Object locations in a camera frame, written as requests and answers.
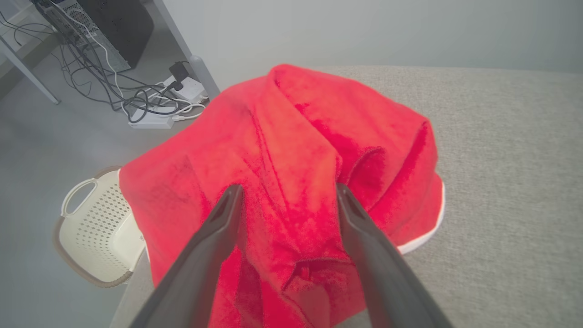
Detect black cable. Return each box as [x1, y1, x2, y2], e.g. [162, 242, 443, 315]
[58, 43, 117, 106]
[0, 11, 57, 47]
[55, 27, 180, 123]

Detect long white power strip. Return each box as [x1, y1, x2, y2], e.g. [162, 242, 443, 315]
[128, 107, 176, 130]

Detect grey rounded partition foot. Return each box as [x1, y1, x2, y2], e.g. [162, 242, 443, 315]
[188, 55, 221, 99]

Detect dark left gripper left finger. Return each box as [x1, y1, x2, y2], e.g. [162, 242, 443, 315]
[130, 184, 244, 328]

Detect black computer tower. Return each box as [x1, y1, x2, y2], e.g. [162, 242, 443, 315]
[32, 0, 154, 73]

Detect white square power adapter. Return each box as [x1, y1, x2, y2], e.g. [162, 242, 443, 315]
[162, 75, 209, 103]

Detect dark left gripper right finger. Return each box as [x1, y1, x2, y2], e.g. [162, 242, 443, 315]
[336, 183, 454, 328]

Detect grey partition frame post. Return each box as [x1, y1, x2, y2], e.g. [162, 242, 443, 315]
[152, 0, 203, 62]

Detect thin white cable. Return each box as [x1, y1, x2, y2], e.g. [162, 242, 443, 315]
[50, 0, 126, 103]

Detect black plug adapter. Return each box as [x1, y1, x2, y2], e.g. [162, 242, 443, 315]
[169, 61, 190, 92]

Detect cream perforated laundry basket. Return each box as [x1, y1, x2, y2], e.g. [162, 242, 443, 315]
[52, 165, 146, 288]

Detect white desk leg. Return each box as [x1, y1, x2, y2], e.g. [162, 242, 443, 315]
[0, 36, 61, 105]

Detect red Bulls 23 shorts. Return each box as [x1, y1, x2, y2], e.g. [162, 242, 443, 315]
[335, 107, 445, 256]

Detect red Bulls 23 jersey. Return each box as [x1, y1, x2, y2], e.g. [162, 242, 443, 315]
[119, 64, 365, 328]

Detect thick white cable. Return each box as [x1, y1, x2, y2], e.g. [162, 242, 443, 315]
[171, 103, 206, 122]

